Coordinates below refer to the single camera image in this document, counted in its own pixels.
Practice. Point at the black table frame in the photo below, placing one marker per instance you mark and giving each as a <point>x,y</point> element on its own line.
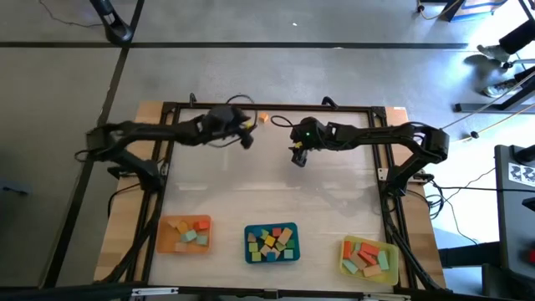
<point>271,107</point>

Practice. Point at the person's leg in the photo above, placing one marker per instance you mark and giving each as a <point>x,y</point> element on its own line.
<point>520,37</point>

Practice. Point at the small green block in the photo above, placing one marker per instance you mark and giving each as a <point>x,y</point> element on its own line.
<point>290,243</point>

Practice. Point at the long red block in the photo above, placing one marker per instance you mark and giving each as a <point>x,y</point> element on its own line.
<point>370,249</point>
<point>367,258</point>

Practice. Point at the small blue block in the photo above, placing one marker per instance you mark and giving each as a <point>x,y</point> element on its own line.
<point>271,256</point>

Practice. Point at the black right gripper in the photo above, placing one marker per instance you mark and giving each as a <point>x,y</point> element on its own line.
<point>309,134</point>

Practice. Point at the black desk foot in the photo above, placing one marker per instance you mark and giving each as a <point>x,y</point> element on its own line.
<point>501,102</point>

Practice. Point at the small teal block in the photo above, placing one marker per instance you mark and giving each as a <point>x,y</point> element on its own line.
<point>189,236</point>
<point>358,246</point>
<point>202,240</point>
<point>288,253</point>

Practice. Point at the long teal block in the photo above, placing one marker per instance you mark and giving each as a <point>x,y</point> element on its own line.
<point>383,260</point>
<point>350,266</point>

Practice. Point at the red wedge block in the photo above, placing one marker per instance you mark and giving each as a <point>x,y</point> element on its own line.
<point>202,225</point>

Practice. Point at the blue box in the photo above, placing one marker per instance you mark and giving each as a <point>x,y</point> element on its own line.
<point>476,8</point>

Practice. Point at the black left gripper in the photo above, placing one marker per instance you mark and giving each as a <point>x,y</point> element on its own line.
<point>223,119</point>

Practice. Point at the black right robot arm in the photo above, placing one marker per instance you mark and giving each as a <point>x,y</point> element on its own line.
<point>388,136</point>

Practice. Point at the black stand base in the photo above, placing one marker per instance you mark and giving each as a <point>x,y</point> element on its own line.
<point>113,25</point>

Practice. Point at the long red-orange block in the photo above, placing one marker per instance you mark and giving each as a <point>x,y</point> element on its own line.
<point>347,249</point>

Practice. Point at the white printed sticker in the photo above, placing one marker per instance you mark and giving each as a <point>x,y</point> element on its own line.
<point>522,173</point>

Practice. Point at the small red block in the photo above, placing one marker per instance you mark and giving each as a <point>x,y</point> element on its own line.
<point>276,232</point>

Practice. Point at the yellow plastic tray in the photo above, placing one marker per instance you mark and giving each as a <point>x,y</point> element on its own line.
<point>393,251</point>

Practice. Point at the black clamp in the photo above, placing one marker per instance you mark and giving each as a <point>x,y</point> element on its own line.
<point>192,99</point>
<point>329,100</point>

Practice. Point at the black equipment cabinet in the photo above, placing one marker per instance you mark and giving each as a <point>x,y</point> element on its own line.
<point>516,217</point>

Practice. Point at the white metal bracket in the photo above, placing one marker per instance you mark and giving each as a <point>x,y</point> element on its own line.
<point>154,291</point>
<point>386,297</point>

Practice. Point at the orange plastic tray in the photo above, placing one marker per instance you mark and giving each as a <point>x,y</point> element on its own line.
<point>167,246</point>

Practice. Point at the small orange block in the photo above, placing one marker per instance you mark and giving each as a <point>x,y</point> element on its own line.
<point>263,117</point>

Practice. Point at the small yellow block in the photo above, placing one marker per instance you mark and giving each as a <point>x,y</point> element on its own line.
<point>270,241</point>

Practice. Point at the small lime block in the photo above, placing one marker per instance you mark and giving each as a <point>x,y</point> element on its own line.
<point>280,246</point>
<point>253,247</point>
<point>264,234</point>
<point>256,256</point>

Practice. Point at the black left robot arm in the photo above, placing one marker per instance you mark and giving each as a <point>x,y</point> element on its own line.
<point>138,134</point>

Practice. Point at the yellow-orange wedge block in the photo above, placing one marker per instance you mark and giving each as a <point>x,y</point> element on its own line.
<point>182,227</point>

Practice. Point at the person's shoe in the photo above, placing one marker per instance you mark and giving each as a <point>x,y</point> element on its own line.
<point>493,52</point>
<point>499,88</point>

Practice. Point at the teal plastic tray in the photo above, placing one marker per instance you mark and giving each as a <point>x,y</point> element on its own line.
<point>247,259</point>

